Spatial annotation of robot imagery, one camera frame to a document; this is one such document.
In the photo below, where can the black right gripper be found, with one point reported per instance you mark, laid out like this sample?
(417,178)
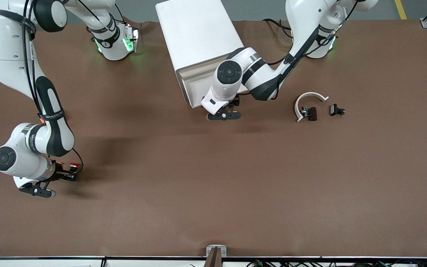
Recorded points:
(62,174)

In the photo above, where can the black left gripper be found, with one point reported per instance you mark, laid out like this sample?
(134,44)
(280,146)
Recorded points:
(235,100)

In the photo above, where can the red cap push button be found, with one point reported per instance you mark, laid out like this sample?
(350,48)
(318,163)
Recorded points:
(74,165)

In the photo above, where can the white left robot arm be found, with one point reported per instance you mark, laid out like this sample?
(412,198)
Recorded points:
(258,74)

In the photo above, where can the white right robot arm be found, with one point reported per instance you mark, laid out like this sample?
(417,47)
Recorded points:
(9,48)

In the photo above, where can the white drawer cabinet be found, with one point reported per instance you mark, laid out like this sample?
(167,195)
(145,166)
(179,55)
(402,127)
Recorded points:
(195,33)

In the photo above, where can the small brown black component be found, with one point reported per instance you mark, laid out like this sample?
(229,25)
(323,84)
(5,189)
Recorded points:
(312,114)

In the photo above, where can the brown table mat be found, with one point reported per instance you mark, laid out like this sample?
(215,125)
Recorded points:
(213,185)

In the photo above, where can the small black clip component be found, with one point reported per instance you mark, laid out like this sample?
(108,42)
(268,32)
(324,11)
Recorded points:
(334,109)

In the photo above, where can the grey metal bracket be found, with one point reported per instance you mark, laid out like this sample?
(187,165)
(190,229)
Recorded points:
(223,251)

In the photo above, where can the dark brown post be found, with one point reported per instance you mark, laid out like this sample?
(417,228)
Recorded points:
(213,259)

